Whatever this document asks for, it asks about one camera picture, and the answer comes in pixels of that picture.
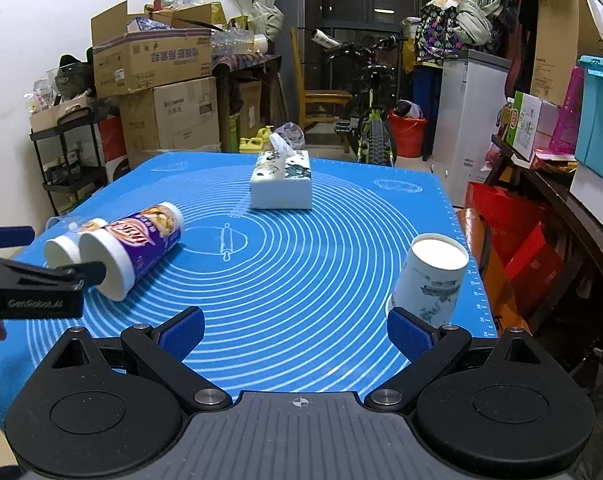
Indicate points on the large printed cardboard box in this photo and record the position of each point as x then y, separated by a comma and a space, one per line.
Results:
127, 59

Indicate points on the purple milk tea cup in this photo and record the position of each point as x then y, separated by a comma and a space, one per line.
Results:
131, 246

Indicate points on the white blue painted paper cup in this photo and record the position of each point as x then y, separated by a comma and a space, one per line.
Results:
431, 278

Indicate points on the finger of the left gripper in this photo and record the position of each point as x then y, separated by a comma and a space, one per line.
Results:
16, 275
16, 236

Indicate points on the pink plastic basket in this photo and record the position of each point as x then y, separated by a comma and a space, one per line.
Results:
564, 137

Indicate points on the dark wooden side table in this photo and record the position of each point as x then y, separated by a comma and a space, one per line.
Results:
583, 224

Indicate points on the black green bicycle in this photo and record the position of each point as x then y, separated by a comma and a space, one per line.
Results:
364, 122

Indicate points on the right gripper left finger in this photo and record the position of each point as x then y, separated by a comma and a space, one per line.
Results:
158, 354

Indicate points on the yellow oil jug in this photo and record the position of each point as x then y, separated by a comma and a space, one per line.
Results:
258, 143

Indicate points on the red gift bag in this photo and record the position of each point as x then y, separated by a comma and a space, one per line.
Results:
519, 251

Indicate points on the black metal shelf rack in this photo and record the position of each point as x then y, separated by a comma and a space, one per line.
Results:
64, 177

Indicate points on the red plastic bucket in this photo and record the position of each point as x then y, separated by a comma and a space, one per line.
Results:
409, 134

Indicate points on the clear glass cup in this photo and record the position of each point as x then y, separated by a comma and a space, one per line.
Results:
67, 222

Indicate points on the tall brown cardboard box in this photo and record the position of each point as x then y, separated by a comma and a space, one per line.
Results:
565, 32

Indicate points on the white foam box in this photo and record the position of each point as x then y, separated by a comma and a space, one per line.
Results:
587, 188

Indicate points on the lower brown cardboard box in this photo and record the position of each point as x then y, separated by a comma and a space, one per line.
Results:
173, 118

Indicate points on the wooden chair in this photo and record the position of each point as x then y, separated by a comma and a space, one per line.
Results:
306, 97

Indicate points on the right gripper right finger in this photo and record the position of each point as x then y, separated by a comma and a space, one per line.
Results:
432, 352

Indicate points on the orange blue paper cup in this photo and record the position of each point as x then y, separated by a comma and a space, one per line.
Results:
63, 250

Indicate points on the green white product box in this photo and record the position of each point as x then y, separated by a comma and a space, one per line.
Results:
532, 124

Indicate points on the white floral tissue box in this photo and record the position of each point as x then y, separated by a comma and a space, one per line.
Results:
282, 178

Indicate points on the blue silicone baking mat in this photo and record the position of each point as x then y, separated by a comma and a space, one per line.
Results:
293, 300

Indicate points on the teal plastic storage bin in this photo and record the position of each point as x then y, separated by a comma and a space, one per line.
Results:
589, 148

